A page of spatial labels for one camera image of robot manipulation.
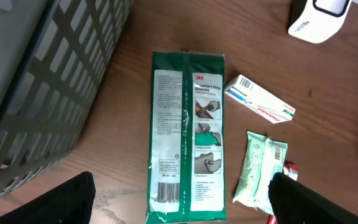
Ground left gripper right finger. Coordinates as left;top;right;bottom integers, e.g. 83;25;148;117
268;173;358;224

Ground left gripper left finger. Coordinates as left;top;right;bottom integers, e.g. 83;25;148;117
0;171;96;224

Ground red stick sachet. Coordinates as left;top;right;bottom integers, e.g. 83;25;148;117
267;161;298;224

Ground teal snack packet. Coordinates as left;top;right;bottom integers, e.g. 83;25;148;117
232;131;288;215

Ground large green box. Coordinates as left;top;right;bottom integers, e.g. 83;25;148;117
146;52;226;223

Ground white green box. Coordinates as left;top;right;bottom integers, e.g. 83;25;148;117
224;74;296;124

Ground grey plastic mesh basket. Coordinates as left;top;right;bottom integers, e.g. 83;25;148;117
0;0;134;198

